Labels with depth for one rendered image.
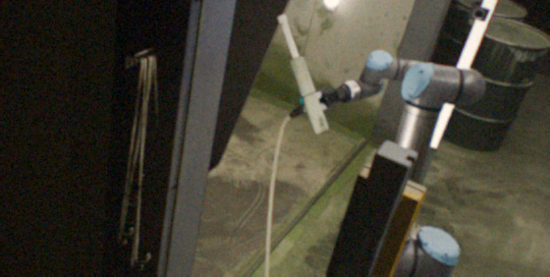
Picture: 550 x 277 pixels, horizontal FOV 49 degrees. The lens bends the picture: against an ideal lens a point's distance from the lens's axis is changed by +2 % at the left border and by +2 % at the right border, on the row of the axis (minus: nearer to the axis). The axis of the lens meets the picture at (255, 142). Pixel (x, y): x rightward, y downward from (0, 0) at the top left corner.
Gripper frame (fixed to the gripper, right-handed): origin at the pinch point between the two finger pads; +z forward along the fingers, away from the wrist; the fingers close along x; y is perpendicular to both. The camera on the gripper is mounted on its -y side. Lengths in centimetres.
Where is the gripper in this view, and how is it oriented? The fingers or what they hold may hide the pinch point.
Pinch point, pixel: (306, 105)
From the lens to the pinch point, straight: 234.9
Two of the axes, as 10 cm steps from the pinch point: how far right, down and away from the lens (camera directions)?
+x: -3.3, -9.4, 0.4
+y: -3.8, 1.7, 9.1
